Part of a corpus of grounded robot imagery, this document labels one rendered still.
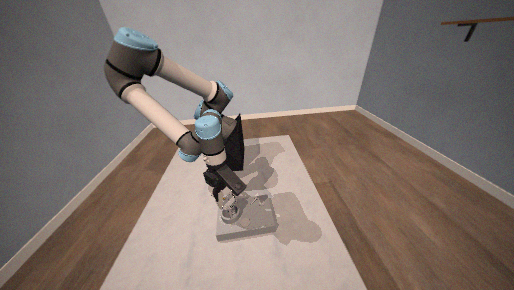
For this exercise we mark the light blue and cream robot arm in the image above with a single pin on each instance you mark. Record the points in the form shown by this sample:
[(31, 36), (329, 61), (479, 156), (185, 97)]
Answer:
[(134, 54)]

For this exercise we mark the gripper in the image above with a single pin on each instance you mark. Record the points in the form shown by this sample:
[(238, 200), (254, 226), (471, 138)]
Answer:
[(211, 178)]

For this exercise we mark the grey toothed gear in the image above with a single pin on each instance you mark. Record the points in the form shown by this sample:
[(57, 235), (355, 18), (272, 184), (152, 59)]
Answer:
[(228, 202)]

